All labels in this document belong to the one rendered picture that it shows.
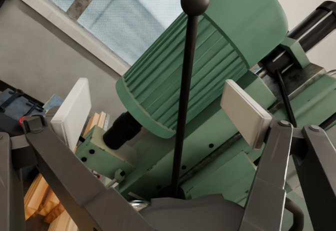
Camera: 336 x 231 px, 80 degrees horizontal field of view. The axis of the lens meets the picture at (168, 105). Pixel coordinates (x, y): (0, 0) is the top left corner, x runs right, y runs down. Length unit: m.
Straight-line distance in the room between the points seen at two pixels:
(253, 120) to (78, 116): 0.13
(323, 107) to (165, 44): 0.33
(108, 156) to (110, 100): 1.56
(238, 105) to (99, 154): 0.38
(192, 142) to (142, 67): 0.19
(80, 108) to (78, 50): 1.71
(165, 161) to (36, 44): 1.63
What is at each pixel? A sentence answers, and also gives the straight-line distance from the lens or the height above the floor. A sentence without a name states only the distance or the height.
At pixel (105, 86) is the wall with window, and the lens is 1.97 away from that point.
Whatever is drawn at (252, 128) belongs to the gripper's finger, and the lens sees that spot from 0.16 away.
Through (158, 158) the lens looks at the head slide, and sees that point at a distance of 0.48.
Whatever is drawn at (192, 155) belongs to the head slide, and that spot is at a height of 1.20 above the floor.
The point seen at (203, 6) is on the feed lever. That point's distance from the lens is 0.26.
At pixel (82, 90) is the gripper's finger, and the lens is 0.18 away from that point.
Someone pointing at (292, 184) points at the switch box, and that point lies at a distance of 0.50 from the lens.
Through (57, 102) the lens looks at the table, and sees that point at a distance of 0.82.
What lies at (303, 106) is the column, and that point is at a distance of 0.47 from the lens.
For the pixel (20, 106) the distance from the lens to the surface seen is 0.57.
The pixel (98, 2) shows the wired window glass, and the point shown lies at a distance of 1.84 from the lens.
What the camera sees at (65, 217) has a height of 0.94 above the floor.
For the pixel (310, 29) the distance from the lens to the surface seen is 0.52.
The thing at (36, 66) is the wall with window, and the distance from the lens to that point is 2.01.
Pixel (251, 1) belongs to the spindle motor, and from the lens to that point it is 0.37.
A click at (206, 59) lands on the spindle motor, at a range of 0.36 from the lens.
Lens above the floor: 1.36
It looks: 15 degrees down
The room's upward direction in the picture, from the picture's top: 47 degrees clockwise
